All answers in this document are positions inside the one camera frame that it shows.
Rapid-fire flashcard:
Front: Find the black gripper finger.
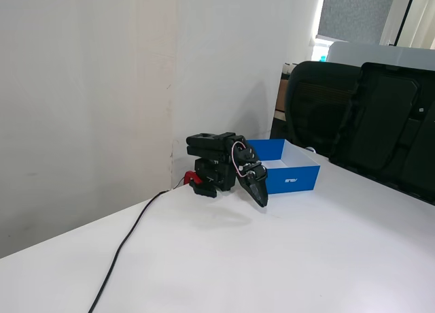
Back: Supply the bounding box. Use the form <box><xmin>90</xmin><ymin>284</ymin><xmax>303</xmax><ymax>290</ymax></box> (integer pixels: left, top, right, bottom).
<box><xmin>239</xmin><ymin>180</ymin><xmax>265</xmax><ymax>209</ymax></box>
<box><xmin>254</xmin><ymin>179</ymin><xmax>271</xmax><ymax>207</ymax></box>

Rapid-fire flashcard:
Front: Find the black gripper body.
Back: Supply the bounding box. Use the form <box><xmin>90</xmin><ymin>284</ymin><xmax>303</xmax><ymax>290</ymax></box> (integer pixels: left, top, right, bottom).
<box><xmin>237</xmin><ymin>161</ymin><xmax>270</xmax><ymax>187</ymax></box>

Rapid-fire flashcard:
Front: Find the blue and white box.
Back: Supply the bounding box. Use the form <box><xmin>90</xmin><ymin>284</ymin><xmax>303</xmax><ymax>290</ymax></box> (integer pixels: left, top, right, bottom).
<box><xmin>245</xmin><ymin>138</ymin><xmax>321</xmax><ymax>196</ymax></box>

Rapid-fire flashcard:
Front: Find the brown cardboard box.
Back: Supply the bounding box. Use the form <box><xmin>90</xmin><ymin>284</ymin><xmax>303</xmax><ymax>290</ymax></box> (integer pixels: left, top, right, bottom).
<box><xmin>275</xmin><ymin>63</ymin><xmax>296</xmax><ymax>112</ymax></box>

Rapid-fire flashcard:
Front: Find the red and black table clamp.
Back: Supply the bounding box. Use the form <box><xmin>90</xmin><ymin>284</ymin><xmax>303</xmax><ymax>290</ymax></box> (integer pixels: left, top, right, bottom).
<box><xmin>183</xmin><ymin>171</ymin><xmax>218</xmax><ymax>199</ymax></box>

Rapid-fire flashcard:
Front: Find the black mesh office chair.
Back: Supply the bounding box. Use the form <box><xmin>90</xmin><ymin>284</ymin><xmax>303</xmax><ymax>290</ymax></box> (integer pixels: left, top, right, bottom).
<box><xmin>284</xmin><ymin>60</ymin><xmax>363</xmax><ymax>159</ymax></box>

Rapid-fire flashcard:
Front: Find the black plastic tray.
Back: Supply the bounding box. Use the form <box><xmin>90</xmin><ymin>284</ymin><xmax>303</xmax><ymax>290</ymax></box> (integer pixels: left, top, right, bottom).
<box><xmin>328</xmin><ymin>61</ymin><xmax>435</xmax><ymax>207</ymax></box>

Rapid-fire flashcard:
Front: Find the gray window blind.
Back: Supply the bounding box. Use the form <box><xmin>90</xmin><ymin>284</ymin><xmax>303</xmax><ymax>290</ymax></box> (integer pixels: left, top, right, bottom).
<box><xmin>317</xmin><ymin>0</ymin><xmax>398</xmax><ymax>45</ymax></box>

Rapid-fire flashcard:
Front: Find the white servo wire loop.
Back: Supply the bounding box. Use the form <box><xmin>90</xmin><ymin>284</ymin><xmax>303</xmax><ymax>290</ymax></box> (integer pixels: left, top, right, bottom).
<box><xmin>230</xmin><ymin>141</ymin><xmax>247</xmax><ymax>178</ymax></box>

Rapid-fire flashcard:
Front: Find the black power cable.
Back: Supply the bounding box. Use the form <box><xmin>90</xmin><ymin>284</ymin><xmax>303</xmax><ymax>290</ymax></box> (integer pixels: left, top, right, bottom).
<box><xmin>87</xmin><ymin>189</ymin><xmax>171</xmax><ymax>313</ymax></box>

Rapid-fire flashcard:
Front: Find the black window frame bar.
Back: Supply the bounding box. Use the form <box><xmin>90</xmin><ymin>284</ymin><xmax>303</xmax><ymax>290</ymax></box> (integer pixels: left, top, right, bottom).
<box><xmin>394</xmin><ymin>0</ymin><xmax>419</xmax><ymax>48</ymax></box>

